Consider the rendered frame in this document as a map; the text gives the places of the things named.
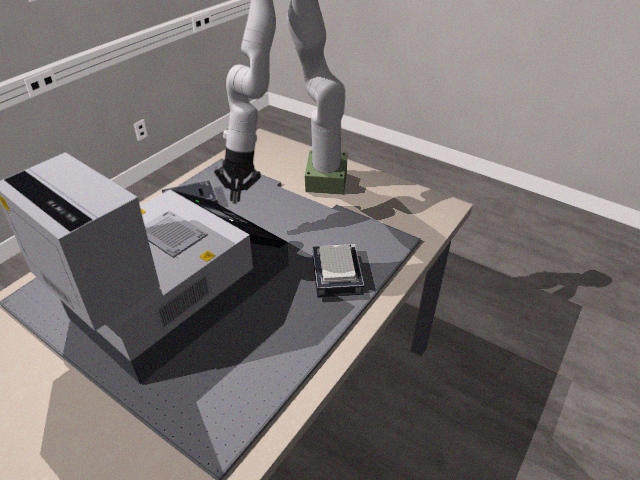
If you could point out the light grey benchtop lab instrument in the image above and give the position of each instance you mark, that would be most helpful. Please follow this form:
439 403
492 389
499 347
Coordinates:
87 240

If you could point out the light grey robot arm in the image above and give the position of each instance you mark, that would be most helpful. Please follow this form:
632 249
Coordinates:
307 29

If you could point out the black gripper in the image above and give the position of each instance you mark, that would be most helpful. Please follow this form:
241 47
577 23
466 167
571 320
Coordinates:
237 165

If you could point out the white microplate with grey wells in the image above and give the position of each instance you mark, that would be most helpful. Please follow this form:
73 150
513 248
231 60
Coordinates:
337 263

